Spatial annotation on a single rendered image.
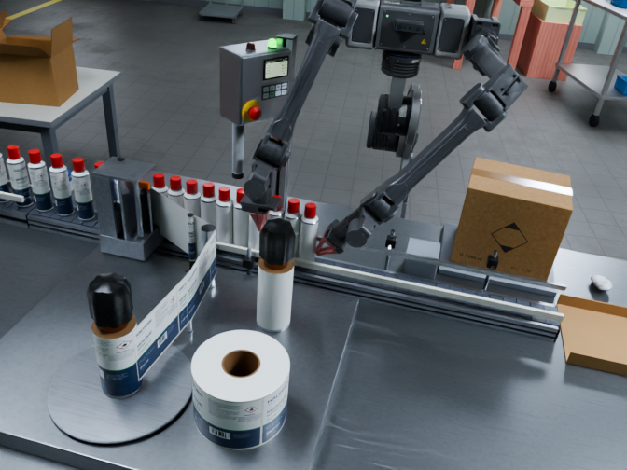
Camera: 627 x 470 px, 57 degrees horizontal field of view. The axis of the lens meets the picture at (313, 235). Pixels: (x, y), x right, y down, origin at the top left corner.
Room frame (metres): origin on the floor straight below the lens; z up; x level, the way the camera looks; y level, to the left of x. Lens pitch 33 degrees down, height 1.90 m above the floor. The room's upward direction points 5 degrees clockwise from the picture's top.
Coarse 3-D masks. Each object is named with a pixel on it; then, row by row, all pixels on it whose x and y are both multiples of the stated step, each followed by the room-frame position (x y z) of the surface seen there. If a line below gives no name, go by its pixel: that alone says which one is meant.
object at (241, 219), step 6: (240, 192) 1.46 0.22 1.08; (240, 198) 1.45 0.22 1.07; (234, 204) 1.46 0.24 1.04; (234, 210) 1.45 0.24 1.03; (240, 210) 1.44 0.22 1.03; (234, 216) 1.45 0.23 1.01; (240, 216) 1.44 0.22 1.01; (246, 216) 1.45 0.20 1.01; (234, 222) 1.45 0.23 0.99; (240, 222) 1.44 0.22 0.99; (246, 222) 1.45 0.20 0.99; (234, 228) 1.45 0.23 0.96; (240, 228) 1.44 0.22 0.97; (246, 228) 1.45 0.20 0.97; (234, 234) 1.45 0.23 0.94; (240, 234) 1.44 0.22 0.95; (246, 234) 1.45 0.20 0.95; (234, 240) 1.45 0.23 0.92; (240, 240) 1.44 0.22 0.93; (246, 240) 1.45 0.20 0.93; (246, 246) 1.45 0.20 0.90
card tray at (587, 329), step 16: (560, 304) 1.40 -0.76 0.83; (576, 304) 1.39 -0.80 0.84; (592, 304) 1.38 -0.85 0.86; (608, 304) 1.37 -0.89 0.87; (576, 320) 1.33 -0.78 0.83; (592, 320) 1.33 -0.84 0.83; (608, 320) 1.34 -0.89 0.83; (624, 320) 1.35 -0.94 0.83; (576, 336) 1.26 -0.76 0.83; (592, 336) 1.26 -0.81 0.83; (608, 336) 1.27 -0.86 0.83; (624, 336) 1.28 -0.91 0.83; (576, 352) 1.15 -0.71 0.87; (592, 352) 1.19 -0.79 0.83; (608, 352) 1.20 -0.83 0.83; (624, 352) 1.21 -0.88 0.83; (592, 368) 1.14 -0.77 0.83; (608, 368) 1.13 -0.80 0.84; (624, 368) 1.12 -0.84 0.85
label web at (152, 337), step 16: (176, 288) 1.03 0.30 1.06; (160, 304) 0.97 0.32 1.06; (176, 304) 1.03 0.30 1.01; (144, 320) 0.91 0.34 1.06; (160, 320) 0.97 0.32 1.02; (176, 320) 1.03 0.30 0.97; (144, 336) 0.91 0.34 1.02; (160, 336) 0.96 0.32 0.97; (176, 336) 1.02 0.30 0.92; (144, 352) 0.90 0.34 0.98; (160, 352) 0.96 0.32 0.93; (144, 368) 0.90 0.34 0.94
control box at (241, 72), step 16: (224, 48) 1.51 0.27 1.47; (240, 48) 1.52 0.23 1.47; (256, 48) 1.53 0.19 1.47; (288, 48) 1.57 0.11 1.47; (224, 64) 1.50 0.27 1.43; (240, 64) 1.46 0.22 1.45; (256, 64) 1.48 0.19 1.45; (288, 64) 1.56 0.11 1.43; (224, 80) 1.51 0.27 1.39; (240, 80) 1.46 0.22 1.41; (256, 80) 1.49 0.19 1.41; (272, 80) 1.52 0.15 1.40; (288, 80) 1.56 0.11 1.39; (224, 96) 1.51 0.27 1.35; (240, 96) 1.46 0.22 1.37; (256, 96) 1.49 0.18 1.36; (224, 112) 1.51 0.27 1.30; (240, 112) 1.46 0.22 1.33; (272, 112) 1.53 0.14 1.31
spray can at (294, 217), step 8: (288, 200) 1.43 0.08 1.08; (296, 200) 1.44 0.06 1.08; (288, 208) 1.43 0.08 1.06; (296, 208) 1.42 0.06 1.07; (288, 216) 1.42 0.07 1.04; (296, 216) 1.42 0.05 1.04; (296, 224) 1.42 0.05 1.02; (296, 232) 1.42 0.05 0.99; (296, 240) 1.42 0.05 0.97; (296, 248) 1.42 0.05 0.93; (296, 256) 1.42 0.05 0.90
